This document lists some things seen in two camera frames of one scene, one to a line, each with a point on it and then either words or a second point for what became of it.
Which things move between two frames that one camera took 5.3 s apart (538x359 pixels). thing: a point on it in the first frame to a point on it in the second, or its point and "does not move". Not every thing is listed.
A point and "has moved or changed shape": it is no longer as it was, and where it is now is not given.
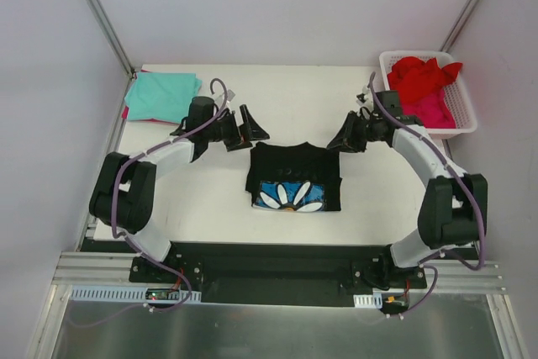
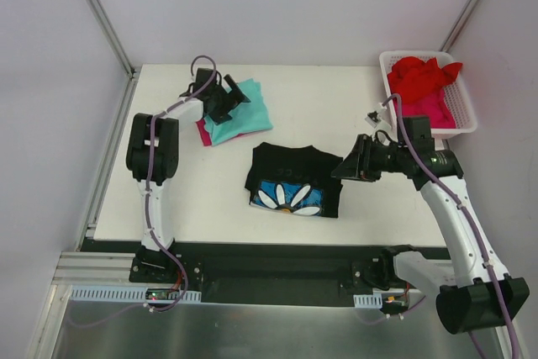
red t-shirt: [416, 80] does not move
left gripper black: [234, 132] to [223, 102]
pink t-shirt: [125, 110] has moved or changed shape
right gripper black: [359, 131] to [363, 159]
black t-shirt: [299, 177] does not move
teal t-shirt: [161, 96] to [249, 118]
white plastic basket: [465, 118] does not move
